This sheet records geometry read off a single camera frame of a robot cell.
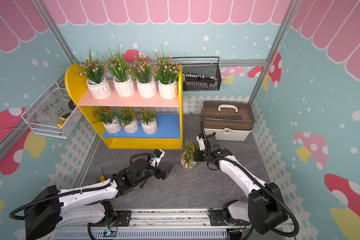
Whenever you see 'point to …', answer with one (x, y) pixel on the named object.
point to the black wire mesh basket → (201, 73)
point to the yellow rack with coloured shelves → (169, 135)
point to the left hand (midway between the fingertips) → (167, 162)
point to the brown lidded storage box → (230, 120)
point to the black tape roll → (71, 104)
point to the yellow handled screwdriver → (102, 177)
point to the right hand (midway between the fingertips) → (194, 153)
